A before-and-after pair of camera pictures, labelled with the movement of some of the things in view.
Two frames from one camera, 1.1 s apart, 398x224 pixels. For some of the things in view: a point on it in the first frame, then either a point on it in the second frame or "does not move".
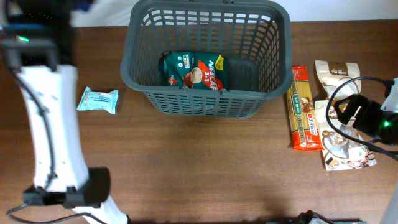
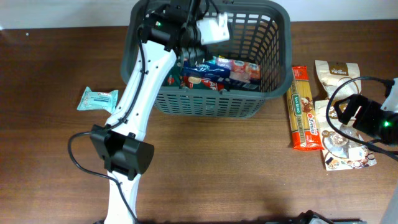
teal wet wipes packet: (99, 101) does not move
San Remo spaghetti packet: (303, 128) does not move
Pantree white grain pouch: (331, 73) does not move
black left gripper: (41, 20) → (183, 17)
